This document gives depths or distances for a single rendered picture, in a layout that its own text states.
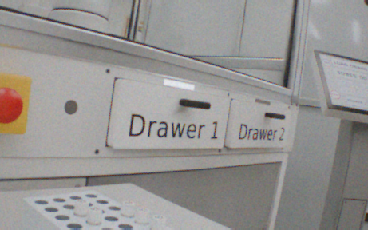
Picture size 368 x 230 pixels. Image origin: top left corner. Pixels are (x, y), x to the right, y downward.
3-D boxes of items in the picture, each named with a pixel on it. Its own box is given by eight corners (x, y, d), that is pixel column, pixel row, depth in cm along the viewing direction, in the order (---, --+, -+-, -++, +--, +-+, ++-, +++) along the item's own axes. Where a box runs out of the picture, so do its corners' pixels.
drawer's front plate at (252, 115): (285, 147, 94) (291, 110, 93) (230, 148, 73) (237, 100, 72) (280, 145, 95) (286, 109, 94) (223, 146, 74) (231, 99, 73)
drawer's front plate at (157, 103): (223, 148, 71) (231, 98, 70) (112, 148, 50) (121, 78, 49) (217, 146, 72) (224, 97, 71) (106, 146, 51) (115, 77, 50)
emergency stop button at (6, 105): (22, 125, 34) (26, 89, 34) (-12, 123, 31) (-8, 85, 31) (15, 121, 36) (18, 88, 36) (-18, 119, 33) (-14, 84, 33)
